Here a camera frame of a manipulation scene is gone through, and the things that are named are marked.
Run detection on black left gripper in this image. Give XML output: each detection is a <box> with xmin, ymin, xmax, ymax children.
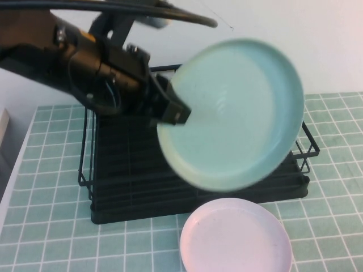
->
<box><xmin>101</xmin><ymin>42</ymin><xmax>192</xmax><ymax>128</ymax></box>

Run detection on mint green plate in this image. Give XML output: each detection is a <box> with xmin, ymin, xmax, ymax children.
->
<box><xmin>157</xmin><ymin>37</ymin><xmax>306</xmax><ymax>191</ymax></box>

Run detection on pink plate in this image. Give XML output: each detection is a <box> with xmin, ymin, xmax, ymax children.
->
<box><xmin>179</xmin><ymin>197</ymin><xmax>293</xmax><ymax>272</ymax></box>

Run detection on green checkered tablecloth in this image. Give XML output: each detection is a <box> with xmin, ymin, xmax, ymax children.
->
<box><xmin>0</xmin><ymin>92</ymin><xmax>363</xmax><ymax>272</ymax></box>

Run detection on black wire dish rack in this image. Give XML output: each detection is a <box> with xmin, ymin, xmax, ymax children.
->
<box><xmin>78</xmin><ymin>63</ymin><xmax>320</xmax><ymax>199</ymax></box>

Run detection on black cable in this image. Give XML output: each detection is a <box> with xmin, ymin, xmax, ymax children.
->
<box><xmin>48</xmin><ymin>0</ymin><xmax>219</xmax><ymax>29</ymax></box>

